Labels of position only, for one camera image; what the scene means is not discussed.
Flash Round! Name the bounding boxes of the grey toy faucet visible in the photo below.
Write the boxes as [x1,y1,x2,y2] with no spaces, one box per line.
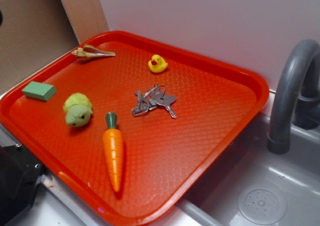
[267,39,320,155]

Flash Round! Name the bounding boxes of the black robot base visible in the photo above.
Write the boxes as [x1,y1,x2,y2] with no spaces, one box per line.
[0,145,45,226]

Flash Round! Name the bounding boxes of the red plastic tray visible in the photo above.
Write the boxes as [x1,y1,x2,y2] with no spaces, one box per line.
[0,31,269,226]

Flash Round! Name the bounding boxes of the beige conch seashell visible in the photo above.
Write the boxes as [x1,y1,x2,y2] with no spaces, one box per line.
[71,44,116,62]

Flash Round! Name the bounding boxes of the light wooden board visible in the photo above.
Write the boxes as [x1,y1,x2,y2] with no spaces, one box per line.
[60,0,109,44]

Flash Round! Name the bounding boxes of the grey plastic sink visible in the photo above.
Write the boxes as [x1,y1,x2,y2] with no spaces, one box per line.
[178,114,320,226]

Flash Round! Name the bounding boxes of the silver key bunch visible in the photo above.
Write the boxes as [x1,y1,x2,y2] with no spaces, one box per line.
[131,85,177,119]

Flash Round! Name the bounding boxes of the yellow rubber duck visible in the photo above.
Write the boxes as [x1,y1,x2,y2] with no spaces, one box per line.
[148,54,168,74]

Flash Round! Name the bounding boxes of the green rectangular block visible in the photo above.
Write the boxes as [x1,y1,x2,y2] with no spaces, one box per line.
[22,81,57,102]

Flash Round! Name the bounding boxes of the green plush toy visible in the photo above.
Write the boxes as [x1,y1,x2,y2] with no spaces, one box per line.
[62,92,93,128]

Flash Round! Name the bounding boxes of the orange toy carrot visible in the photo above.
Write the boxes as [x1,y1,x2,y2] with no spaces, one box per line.
[102,112,125,193]

